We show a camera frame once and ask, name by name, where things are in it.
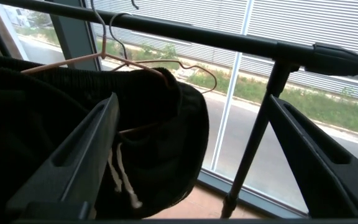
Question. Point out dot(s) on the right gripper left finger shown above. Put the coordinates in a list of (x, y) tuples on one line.
[(82, 174)]

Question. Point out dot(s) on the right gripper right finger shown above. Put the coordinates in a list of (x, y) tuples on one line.
[(322, 174)]

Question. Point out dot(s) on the black clothes rack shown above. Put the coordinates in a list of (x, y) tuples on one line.
[(228, 39)]

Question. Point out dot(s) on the window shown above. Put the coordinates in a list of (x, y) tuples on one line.
[(306, 21)]

